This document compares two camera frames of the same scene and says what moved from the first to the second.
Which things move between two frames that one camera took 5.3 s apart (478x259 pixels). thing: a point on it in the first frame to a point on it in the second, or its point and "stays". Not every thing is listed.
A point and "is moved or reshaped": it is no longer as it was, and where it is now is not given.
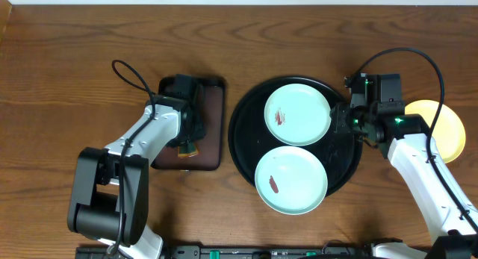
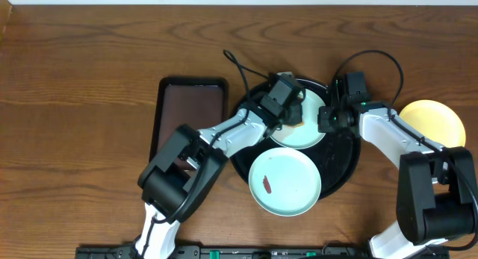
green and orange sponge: [190, 150] is moved or reshaped
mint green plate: [297, 114] stays
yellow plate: [448, 130] stays
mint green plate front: [291, 180] is moved or reshaped
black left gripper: [188, 142] to [295, 112]
